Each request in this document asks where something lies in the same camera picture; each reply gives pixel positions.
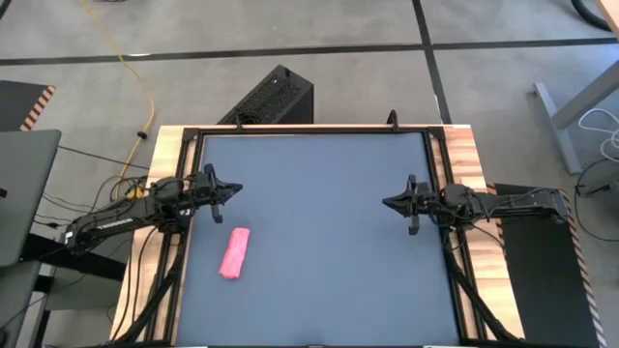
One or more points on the black frame bracket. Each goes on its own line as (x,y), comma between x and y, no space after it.
(392,121)

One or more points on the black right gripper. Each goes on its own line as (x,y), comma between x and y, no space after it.
(429,200)

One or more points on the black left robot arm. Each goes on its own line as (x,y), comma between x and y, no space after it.
(126,217)

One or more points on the pink terry towel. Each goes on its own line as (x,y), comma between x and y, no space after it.
(235,253)

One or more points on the black computer tower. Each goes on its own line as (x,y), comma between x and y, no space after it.
(275,99)

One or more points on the grey desk leg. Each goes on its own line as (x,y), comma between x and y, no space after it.
(575,104)

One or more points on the small black striped-edge floor mat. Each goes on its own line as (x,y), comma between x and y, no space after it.
(17,104)

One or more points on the grey table mat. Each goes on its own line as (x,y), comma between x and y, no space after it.
(329,217)

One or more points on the black side stand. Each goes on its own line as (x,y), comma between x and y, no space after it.
(77,270)

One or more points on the large black striped-edge floor mat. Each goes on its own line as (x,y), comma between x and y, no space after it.
(537,290)

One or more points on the black aluminium table frame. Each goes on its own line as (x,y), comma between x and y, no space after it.
(314,130)

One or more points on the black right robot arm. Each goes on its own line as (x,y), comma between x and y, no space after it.
(512,205)

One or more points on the wooden desk corner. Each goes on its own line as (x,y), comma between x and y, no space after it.
(611,14)

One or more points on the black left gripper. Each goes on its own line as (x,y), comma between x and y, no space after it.
(200,193)

